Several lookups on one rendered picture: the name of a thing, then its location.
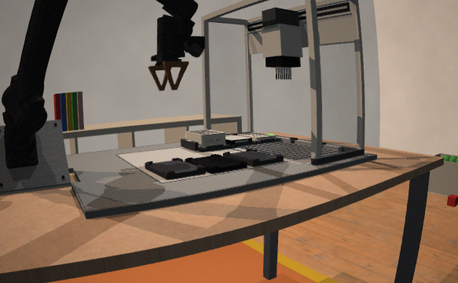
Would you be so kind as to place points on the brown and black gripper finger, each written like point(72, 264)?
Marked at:
point(153, 70)
point(175, 64)

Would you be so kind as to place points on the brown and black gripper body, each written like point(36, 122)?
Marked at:
point(164, 50)

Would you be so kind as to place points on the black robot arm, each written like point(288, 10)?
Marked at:
point(23, 99)

